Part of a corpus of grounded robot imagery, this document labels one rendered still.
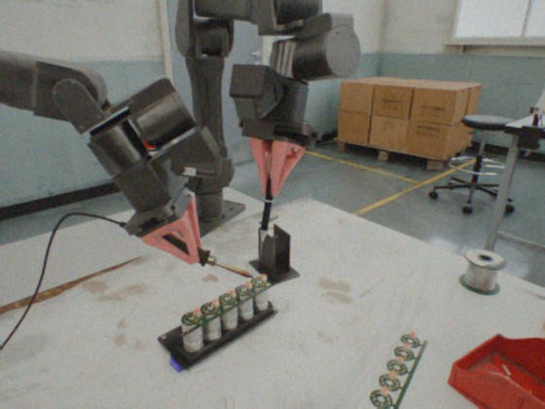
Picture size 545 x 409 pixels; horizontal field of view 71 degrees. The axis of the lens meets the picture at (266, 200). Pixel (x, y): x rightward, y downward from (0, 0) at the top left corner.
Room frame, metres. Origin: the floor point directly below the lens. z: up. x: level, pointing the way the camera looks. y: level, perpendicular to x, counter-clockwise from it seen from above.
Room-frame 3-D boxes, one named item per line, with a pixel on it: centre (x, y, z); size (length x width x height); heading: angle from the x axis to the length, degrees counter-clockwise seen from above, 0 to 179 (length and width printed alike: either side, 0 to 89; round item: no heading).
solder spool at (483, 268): (0.54, -0.35, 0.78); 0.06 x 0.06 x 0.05
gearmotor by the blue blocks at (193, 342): (0.38, 0.09, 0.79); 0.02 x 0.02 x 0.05
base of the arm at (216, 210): (0.78, 0.13, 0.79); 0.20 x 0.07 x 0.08; 151
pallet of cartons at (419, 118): (4.04, -1.44, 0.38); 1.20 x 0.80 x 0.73; 47
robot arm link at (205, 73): (0.77, 0.12, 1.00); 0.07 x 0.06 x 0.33; 125
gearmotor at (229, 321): (0.42, 0.05, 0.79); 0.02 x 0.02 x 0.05
